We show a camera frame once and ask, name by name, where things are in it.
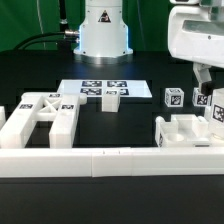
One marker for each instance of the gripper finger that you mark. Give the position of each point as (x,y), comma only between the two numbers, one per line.
(203,77)

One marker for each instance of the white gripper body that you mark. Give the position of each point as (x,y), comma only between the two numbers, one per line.
(196,33)

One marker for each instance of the white chair seat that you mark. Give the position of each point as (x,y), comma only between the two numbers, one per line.
(182,130)

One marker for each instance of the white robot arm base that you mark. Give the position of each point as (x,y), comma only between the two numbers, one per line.
(103,35)

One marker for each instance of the white tagged cube right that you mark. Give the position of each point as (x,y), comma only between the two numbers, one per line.
(198,99)

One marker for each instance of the white tagged cube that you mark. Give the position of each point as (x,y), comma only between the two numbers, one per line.
(174,97)
(198,99)

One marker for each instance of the white tagged cube left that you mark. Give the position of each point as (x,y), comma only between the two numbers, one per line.
(174,97)

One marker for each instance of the white front fence bar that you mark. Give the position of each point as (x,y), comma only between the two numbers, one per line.
(105,162)

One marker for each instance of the white fence bar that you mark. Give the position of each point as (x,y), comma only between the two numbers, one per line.
(105,162)
(2,116)

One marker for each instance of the white left fence bar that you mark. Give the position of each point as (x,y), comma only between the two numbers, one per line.
(2,116)

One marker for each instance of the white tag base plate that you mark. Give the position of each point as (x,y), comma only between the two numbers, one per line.
(96,88)

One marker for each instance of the white chair back frame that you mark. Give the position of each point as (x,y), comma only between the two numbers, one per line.
(62,110)

